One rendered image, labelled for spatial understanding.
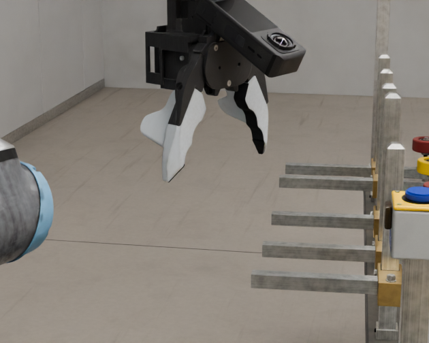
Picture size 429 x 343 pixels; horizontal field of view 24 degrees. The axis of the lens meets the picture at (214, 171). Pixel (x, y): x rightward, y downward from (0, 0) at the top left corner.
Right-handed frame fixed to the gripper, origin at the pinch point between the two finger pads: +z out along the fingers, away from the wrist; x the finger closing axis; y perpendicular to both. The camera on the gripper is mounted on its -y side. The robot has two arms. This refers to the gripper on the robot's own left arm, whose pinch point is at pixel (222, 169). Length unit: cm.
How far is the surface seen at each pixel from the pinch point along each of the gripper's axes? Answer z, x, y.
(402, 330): 26.8, -30.6, -4.5
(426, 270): 18.5, -32.1, -6.7
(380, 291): 48, -87, 32
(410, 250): 15.3, -29.3, -5.8
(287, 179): 48, -140, 94
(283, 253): 51, -99, 65
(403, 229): 12.5, -28.8, -4.9
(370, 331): 62, -95, 38
